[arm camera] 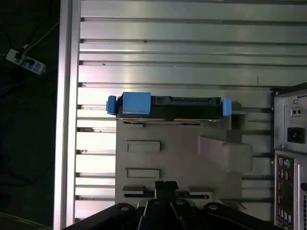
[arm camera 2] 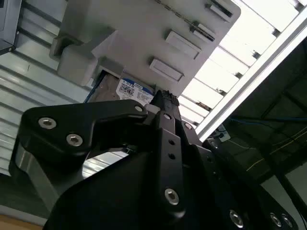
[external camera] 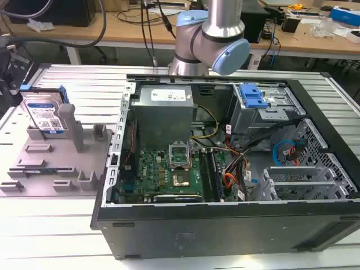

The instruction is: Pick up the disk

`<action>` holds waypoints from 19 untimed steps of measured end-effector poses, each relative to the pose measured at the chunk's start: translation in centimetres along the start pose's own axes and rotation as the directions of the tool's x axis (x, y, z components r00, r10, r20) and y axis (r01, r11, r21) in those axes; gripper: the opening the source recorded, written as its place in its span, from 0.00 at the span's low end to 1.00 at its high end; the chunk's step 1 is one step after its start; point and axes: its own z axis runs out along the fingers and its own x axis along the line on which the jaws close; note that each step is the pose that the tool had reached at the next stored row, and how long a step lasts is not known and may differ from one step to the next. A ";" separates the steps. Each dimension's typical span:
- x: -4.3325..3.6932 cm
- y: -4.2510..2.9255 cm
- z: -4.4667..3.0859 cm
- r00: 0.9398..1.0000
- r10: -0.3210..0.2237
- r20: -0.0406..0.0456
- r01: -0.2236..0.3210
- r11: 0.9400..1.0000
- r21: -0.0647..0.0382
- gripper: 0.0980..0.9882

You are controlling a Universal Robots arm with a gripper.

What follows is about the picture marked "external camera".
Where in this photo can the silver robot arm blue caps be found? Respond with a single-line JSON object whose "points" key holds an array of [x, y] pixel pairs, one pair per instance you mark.
{"points": [[222, 25]]}

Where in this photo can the metal disk bay cage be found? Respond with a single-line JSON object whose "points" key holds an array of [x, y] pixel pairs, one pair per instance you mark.
{"points": [[261, 116]]}

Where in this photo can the hard disk in blue carrier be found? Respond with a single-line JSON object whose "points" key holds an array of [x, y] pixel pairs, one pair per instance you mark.
{"points": [[42, 111]]}

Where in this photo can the grey power supply unit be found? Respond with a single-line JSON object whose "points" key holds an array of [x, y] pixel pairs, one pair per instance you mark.
{"points": [[161, 112]]}

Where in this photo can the green motherboard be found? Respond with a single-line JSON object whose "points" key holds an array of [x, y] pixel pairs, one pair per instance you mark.
{"points": [[157, 171]]}

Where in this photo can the CPU socket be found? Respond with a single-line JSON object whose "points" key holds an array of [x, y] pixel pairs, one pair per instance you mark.
{"points": [[180, 180]]}

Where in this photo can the black RAM slot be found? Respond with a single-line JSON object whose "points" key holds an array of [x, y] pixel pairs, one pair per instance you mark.
{"points": [[218, 174], [207, 174]]}

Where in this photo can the blue bay latch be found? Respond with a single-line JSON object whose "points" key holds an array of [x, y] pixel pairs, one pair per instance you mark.
{"points": [[253, 97]]}

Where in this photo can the black open PC case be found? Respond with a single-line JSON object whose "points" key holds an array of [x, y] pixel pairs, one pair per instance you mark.
{"points": [[213, 233]]}

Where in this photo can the wooden desk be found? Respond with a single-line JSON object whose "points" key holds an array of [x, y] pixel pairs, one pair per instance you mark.
{"points": [[123, 31]]}

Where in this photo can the grey parts rack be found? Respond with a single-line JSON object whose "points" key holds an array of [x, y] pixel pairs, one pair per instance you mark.
{"points": [[59, 157]]}

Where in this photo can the RAM stick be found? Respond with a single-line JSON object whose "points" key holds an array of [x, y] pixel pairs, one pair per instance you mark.
{"points": [[38, 171]]}

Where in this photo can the small black cube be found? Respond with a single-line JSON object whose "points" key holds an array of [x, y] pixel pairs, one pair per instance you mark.
{"points": [[290, 24]]}

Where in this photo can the black box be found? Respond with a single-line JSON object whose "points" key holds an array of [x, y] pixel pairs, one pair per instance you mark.
{"points": [[64, 12]]}

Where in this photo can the crumpled clear plastic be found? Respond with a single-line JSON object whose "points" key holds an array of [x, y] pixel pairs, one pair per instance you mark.
{"points": [[39, 24]]}

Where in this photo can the clear plastic packaging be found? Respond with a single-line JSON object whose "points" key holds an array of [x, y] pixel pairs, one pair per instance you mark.
{"points": [[323, 28]]}

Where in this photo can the blue cardboard box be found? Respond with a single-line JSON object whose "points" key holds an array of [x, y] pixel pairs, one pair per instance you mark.
{"points": [[344, 15]]}

